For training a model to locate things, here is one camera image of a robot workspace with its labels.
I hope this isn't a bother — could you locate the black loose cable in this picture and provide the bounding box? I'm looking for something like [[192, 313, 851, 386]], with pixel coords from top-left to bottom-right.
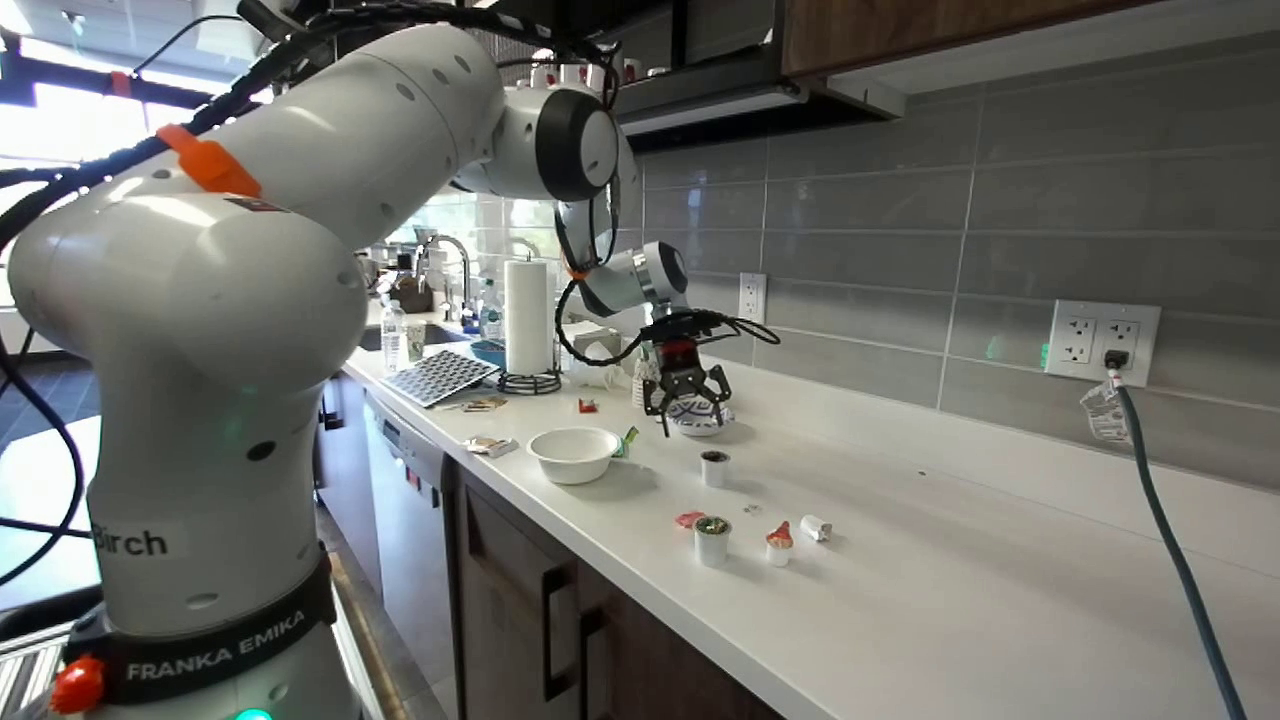
[[0, 333, 86, 593]]

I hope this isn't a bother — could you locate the clear plastic tag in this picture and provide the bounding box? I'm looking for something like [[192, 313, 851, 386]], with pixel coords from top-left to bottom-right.
[[1076, 374, 1140, 453]]

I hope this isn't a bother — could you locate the red round knob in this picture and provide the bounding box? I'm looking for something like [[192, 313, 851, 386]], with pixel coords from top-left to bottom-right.
[[46, 651, 106, 720]]

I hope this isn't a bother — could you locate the grey ribbed drying mat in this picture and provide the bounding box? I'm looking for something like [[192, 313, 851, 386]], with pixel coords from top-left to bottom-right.
[[383, 348, 498, 411]]

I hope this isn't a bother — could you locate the wooden base cabinet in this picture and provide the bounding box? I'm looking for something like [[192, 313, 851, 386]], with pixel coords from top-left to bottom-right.
[[445, 458, 790, 720]]

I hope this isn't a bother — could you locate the clear plastic bottle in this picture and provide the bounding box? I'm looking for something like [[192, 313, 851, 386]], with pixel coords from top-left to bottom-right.
[[375, 292, 409, 374]]

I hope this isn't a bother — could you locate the dark under-cabinet shelf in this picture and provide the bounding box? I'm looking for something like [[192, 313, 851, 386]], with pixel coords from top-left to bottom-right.
[[614, 36, 870, 153]]

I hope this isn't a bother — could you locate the black cabinet handle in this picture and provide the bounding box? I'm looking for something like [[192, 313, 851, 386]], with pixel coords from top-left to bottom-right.
[[574, 603, 620, 720], [537, 564, 585, 706]]

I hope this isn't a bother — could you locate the wide white wall outlet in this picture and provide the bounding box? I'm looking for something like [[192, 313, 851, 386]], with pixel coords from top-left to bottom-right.
[[1039, 298, 1165, 394]]

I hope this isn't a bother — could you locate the stainless dishwasher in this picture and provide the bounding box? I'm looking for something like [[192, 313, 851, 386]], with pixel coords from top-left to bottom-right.
[[357, 398, 465, 720]]

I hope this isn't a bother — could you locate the coffee pod green lid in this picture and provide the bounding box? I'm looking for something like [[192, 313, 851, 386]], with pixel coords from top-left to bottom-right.
[[690, 512, 737, 574]]

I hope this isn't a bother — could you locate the wooden upper cabinet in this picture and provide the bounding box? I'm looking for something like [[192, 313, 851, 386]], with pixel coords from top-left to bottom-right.
[[775, 0, 1153, 79]]

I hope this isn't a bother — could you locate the chrome faucet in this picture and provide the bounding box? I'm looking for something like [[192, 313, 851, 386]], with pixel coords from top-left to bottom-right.
[[420, 234, 481, 325]]

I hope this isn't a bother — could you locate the black wire towel holder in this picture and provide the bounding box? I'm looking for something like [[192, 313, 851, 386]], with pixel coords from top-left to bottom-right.
[[497, 367, 566, 401]]

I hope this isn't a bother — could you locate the white bowl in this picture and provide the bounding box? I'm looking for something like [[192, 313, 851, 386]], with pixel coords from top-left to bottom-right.
[[526, 425, 624, 492]]

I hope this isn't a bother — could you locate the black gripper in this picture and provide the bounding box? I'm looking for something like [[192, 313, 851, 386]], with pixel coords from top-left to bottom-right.
[[644, 313, 737, 434]]

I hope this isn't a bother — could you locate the white paper towel roll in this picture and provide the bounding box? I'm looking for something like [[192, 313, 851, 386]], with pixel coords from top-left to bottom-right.
[[498, 251, 558, 379]]

